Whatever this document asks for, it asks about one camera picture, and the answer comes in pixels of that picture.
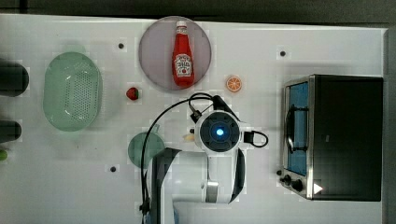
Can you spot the green perforated colander basket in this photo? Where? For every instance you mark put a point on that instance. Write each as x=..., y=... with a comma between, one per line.
x=72, y=92

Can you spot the silver black toaster oven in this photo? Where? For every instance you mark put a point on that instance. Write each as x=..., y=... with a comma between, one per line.
x=332, y=138

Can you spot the yellow plush peeled banana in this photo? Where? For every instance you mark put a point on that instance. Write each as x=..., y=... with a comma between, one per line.
x=190, y=137

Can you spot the red plush ketchup bottle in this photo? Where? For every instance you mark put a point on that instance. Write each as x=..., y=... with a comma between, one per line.
x=182, y=62

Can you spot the green cup with handle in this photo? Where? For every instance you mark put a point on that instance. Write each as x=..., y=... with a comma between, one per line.
x=143, y=147

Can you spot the black cylinder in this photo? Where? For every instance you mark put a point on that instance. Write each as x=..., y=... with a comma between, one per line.
x=14, y=79
x=9, y=130

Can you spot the round grey plate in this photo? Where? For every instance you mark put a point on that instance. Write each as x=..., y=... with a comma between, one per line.
x=156, y=50

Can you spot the black cylinder upper left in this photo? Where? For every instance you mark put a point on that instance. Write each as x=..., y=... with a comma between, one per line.
x=14, y=79

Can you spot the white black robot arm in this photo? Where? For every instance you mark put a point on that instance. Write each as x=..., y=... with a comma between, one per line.
x=214, y=174

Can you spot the small green object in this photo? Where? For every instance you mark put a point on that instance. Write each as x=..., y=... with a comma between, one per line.
x=3, y=155

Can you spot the black cylinder lower left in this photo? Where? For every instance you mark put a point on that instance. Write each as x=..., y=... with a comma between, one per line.
x=9, y=130

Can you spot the orange slice toy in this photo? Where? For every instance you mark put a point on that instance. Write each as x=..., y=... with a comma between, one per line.
x=234, y=83

